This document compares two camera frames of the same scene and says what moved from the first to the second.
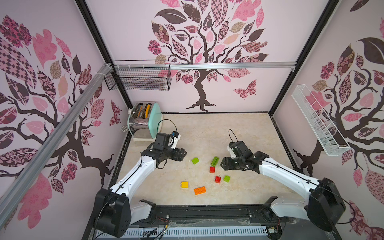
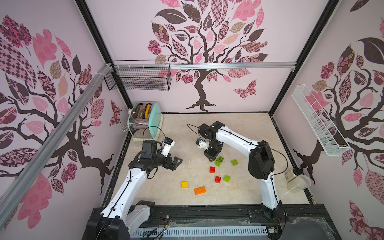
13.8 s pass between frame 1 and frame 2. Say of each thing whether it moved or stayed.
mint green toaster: stayed
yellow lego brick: stayed
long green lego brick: moved
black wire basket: stayed
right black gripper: moved
